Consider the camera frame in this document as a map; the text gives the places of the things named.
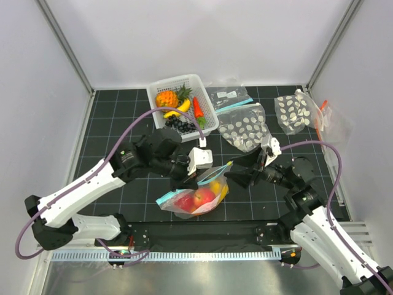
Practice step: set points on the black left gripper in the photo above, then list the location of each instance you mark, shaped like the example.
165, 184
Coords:
184, 182

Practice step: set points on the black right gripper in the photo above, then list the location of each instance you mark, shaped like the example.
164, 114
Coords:
242, 178

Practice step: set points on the red yellow toy apple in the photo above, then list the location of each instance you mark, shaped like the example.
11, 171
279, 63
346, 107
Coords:
202, 196

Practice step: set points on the clear zip bag teal zipper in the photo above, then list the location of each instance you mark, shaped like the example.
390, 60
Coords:
166, 202

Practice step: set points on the toy orange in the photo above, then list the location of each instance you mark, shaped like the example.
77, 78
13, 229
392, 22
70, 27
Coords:
197, 212

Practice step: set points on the yellow toy bell pepper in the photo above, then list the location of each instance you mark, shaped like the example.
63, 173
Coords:
219, 189

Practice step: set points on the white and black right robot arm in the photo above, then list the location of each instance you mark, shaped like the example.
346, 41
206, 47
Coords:
310, 224

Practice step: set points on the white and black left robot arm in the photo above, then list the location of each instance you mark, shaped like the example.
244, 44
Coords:
56, 217

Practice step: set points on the white polka dot zip bag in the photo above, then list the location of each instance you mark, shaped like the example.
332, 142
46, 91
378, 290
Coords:
244, 127

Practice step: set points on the polka dot bag at right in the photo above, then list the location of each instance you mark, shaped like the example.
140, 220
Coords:
297, 111

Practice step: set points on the clear bag blue zipper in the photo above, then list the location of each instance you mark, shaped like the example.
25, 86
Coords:
227, 97

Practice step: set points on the clear bag orange zipper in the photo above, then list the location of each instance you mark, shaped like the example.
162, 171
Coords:
337, 128

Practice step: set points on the black toy blackberry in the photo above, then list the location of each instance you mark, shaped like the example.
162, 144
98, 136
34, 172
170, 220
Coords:
181, 126

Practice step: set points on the yellow toy banana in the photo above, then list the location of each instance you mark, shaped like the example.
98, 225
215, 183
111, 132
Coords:
184, 107

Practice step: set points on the orange toy pineapple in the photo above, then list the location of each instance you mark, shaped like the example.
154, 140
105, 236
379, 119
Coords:
174, 97

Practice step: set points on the black grid cutting mat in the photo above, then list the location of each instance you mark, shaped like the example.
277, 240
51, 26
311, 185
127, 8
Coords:
111, 113

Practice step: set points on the white plastic basket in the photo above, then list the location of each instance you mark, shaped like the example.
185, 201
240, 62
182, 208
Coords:
198, 90

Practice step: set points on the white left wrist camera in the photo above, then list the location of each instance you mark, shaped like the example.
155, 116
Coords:
199, 159

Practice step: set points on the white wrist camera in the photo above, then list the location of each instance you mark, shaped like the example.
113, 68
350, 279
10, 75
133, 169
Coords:
271, 150
199, 159

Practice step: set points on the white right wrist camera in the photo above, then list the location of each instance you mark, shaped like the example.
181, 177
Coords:
271, 150

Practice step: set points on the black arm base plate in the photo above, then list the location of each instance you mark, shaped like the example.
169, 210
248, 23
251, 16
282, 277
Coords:
204, 236

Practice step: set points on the slotted grey cable duct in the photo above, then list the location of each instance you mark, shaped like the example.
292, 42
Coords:
99, 255

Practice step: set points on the right aluminium frame post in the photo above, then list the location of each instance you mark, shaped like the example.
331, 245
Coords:
343, 25

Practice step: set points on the aluminium frame post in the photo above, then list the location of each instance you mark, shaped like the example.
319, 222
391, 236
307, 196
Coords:
343, 25
63, 42

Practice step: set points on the left aluminium frame post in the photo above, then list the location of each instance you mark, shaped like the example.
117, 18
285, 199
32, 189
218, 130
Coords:
63, 42

